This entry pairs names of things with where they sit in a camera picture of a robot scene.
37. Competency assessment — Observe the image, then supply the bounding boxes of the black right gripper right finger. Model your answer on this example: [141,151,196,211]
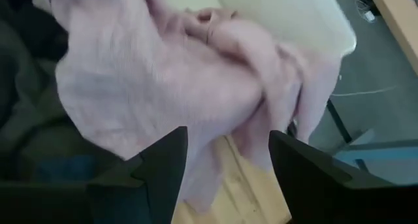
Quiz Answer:
[268,129,418,224]

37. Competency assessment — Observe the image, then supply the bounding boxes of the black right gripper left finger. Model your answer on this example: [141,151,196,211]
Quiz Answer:
[0,125,189,224]

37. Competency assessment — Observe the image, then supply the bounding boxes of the pink knit garment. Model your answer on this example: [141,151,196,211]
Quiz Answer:
[32,0,342,215]

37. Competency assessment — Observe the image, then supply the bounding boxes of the black table leg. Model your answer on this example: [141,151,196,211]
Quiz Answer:
[326,99,353,144]

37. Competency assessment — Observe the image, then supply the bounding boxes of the blue garment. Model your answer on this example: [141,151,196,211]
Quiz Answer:
[32,153,99,184]

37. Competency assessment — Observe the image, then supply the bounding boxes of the olive green garment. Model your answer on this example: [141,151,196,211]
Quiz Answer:
[0,18,125,182]

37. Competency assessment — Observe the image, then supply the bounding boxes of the white plastic laundry basket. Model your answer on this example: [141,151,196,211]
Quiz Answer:
[159,0,357,58]

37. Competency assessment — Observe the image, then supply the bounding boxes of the white power adapter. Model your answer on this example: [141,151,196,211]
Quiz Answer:
[355,0,376,23]

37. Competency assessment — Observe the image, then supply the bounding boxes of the light wooden bench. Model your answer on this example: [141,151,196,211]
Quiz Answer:
[367,0,418,74]

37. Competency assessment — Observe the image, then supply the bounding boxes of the black garment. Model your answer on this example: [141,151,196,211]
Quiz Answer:
[0,0,69,65]

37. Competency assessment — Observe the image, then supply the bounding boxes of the white floor cable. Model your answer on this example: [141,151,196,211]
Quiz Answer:
[330,85,398,97]

